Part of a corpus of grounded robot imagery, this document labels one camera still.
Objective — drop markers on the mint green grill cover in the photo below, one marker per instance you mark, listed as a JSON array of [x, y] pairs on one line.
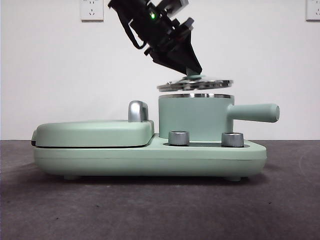
[[87, 133]]

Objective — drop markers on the pale grey left wrist camera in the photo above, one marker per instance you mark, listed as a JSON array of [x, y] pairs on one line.
[[178, 3]]

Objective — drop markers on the mint green breakfast machine base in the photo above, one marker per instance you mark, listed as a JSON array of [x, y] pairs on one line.
[[150, 160]]

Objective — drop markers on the glass lid with green knob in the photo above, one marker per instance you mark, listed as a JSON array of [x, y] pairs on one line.
[[200, 83]]

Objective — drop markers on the silver control knob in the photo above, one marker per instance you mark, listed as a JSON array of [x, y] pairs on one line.
[[232, 140], [179, 138]]

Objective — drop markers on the white wall socket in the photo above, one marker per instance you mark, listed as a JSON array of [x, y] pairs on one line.
[[313, 10], [92, 10]]

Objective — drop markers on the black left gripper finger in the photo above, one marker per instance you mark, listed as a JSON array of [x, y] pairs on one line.
[[188, 55], [167, 60]]

